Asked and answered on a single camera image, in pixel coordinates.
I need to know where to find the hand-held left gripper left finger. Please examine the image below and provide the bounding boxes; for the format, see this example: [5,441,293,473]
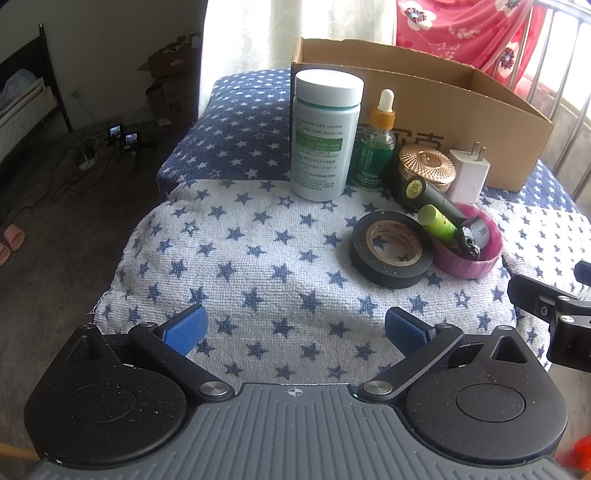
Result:
[54,304,234,402]

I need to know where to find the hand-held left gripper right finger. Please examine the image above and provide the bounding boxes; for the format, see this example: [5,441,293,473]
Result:
[358,307,539,402]

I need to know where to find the pink plastic bowl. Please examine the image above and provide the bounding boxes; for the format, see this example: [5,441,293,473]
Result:
[431,202,503,280]

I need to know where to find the black electrical tape roll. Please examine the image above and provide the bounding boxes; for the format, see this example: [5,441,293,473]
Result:
[349,211,435,290]

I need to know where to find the black flashlight yellow label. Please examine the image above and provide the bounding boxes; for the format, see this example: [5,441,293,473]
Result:
[387,161,469,232]

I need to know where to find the cardboard box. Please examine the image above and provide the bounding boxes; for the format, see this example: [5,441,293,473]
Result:
[291,37,555,192]

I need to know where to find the white pill bottle green label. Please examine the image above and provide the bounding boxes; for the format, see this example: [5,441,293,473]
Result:
[290,69,364,201]

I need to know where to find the black lighter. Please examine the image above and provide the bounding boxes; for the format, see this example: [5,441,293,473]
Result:
[455,217,491,261]

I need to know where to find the green lip balm tube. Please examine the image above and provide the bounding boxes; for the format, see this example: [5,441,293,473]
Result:
[418,204,459,241]

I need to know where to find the white towel with blue stars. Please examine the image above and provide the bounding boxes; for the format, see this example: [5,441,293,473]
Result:
[90,178,555,384]

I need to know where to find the white charger plug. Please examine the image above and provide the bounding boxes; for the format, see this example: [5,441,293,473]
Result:
[447,143,491,205]

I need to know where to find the orange red object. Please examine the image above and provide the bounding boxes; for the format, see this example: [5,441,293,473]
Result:
[573,436,591,474]

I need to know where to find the gold lidded jar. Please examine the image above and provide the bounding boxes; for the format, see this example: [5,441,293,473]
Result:
[397,143,458,193]

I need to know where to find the green dropper bottle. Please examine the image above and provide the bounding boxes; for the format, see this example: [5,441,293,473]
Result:
[353,89,397,188]

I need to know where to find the white power strip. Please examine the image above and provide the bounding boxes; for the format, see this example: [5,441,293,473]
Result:
[76,141,100,169]

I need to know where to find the wooden stick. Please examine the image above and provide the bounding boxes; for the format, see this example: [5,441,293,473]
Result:
[0,442,40,462]

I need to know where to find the printed brown cardboard carton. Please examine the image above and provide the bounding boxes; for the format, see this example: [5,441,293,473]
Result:
[145,76,201,123]

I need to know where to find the metal railing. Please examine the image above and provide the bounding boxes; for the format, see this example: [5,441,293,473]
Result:
[508,0,591,199]

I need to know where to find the open brown cardboard carton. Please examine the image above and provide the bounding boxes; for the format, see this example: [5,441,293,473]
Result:
[137,44,204,79]

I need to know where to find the white slatted panel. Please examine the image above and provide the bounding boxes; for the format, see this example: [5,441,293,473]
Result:
[0,76,58,162]

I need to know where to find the red floral cloth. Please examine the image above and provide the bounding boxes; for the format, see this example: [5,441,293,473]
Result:
[394,0,548,93]

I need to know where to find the white patterned curtain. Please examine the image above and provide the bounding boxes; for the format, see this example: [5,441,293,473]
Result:
[198,0,398,121]

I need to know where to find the black floor cables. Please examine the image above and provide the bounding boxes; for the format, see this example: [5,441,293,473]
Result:
[0,129,112,227]

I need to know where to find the black bed frame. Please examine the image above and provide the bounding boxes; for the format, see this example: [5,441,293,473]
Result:
[0,23,75,134]

